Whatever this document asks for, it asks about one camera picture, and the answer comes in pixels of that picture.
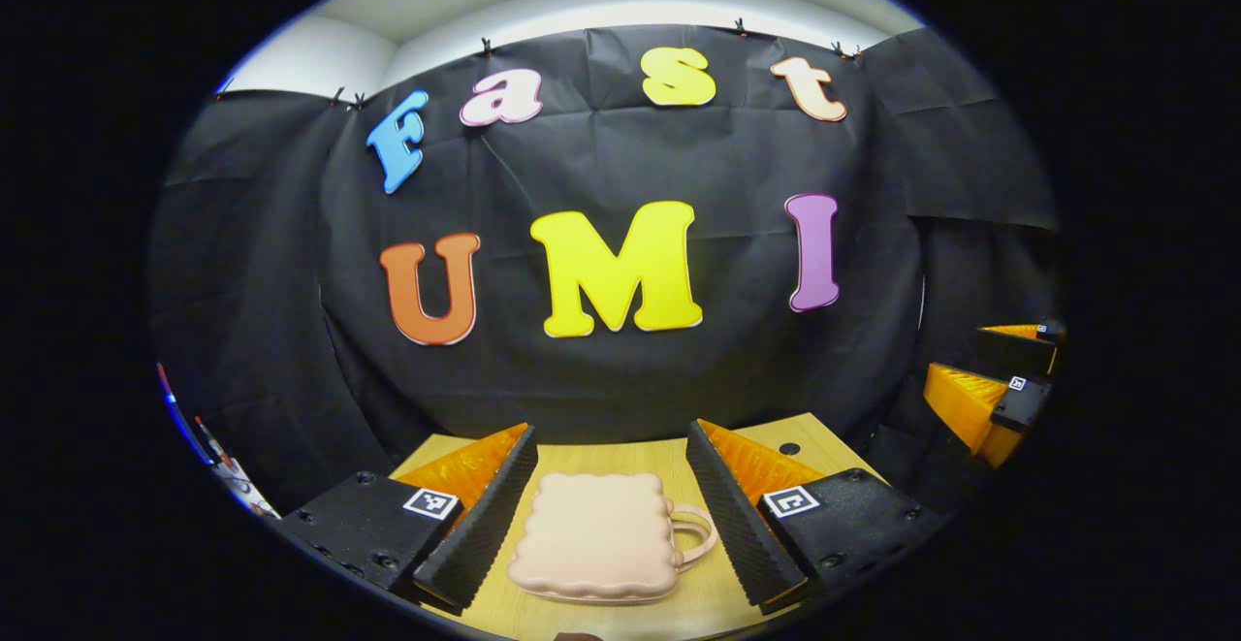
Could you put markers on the pink suitcase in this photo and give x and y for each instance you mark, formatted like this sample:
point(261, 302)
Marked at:
point(596, 534)

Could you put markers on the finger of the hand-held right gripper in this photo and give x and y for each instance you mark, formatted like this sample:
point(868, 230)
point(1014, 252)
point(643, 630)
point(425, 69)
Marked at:
point(970, 408)
point(1018, 350)

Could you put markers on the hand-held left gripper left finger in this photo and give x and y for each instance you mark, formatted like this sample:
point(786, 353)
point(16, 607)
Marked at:
point(485, 525)

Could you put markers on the black backdrop cloth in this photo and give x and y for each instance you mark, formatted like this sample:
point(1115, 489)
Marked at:
point(582, 379)

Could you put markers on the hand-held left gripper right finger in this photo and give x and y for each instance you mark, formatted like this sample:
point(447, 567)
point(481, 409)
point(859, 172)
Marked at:
point(737, 525)

